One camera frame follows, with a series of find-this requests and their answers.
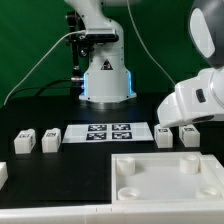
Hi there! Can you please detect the white left wall block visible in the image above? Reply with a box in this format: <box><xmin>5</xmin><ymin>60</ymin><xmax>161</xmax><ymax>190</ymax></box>
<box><xmin>0</xmin><ymin>162</ymin><xmax>8</xmax><ymax>190</ymax></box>

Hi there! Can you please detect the black camera stand pole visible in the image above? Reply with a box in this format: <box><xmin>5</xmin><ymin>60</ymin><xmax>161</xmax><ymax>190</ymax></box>
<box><xmin>66</xmin><ymin>11</ymin><xmax>85</xmax><ymax>101</ymax></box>

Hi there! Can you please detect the white right wall rail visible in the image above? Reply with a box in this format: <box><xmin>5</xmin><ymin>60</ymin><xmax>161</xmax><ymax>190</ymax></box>
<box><xmin>200</xmin><ymin>155</ymin><xmax>224</xmax><ymax>189</ymax></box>

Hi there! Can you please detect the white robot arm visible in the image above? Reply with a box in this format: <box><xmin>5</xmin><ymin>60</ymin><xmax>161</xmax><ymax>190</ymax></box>
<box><xmin>64</xmin><ymin>0</ymin><xmax>224</xmax><ymax>127</ymax></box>

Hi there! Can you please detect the white sheet with tags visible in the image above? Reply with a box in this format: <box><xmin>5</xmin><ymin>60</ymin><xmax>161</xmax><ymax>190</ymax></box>
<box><xmin>63</xmin><ymin>122</ymin><xmax>153</xmax><ymax>143</ymax></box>

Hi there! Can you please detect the white front wall rail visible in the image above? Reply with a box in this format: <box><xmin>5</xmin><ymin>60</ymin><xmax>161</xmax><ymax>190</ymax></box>
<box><xmin>0</xmin><ymin>200</ymin><xmax>224</xmax><ymax>224</ymax></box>

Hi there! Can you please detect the white square table top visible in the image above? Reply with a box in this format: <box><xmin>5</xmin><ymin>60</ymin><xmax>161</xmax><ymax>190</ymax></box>
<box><xmin>111</xmin><ymin>152</ymin><xmax>224</xmax><ymax>204</ymax></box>

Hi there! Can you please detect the white cable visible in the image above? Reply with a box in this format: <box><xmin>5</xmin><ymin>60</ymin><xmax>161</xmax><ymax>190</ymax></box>
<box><xmin>3</xmin><ymin>29</ymin><xmax>87</xmax><ymax>107</ymax></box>

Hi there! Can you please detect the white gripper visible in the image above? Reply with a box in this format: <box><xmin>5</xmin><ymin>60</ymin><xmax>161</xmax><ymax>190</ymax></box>
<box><xmin>157</xmin><ymin>68</ymin><xmax>224</xmax><ymax>127</ymax></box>

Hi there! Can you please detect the white wall rail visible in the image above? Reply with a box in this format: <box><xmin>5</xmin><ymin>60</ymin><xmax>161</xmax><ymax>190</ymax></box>
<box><xmin>200</xmin><ymin>155</ymin><xmax>224</xmax><ymax>189</ymax></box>
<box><xmin>0</xmin><ymin>200</ymin><xmax>224</xmax><ymax>224</ymax></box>

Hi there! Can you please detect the black cable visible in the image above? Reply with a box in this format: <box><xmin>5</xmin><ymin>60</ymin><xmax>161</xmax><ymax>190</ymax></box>
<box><xmin>2</xmin><ymin>78</ymin><xmax>84</xmax><ymax>108</ymax></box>

